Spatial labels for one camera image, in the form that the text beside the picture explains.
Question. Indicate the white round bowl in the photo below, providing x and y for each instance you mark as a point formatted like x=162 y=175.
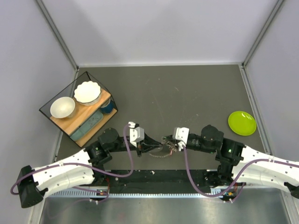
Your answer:
x=63 y=107

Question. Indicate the blue handled metal keyring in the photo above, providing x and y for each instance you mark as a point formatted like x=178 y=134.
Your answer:
x=163 y=153

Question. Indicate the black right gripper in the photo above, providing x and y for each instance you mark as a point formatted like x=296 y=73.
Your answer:
x=174 y=141

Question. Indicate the white cable duct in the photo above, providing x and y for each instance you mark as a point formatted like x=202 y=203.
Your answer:
x=75 y=193

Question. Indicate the dark blue mug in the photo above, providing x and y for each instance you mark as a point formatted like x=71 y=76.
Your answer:
x=107 y=107

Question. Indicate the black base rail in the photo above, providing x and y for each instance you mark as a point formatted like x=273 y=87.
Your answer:
x=162 y=181

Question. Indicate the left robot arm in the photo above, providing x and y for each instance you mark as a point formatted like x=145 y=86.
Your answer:
x=83 y=168

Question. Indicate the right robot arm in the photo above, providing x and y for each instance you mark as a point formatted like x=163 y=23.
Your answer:
x=239 y=163

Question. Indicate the pale green rectangular tray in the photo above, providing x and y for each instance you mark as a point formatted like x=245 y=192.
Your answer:
x=90 y=123

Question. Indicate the white scalloped bowl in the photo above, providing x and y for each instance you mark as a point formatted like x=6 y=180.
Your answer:
x=88 y=93

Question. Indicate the black wire wooden shelf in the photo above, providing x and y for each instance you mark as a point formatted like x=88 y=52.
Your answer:
x=82 y=112

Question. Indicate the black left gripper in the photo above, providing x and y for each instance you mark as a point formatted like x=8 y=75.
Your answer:
x=150 y=144

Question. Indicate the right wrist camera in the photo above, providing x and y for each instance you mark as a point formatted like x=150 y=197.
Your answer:
x=181 y=135

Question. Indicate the lime green plate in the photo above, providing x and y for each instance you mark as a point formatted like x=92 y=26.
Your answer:
x=242 y=123

